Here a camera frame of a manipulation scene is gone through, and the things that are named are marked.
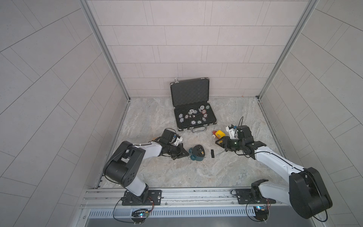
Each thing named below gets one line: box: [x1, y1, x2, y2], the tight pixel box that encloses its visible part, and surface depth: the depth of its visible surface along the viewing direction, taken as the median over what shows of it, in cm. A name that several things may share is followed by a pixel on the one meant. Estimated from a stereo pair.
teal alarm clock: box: [189, 144, 206, 162], surface depth 84 cm
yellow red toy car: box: [211, 129, 226, 139], surface depth 92 cm
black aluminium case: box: [169, 77, 218, 133], surface depth 104 cm
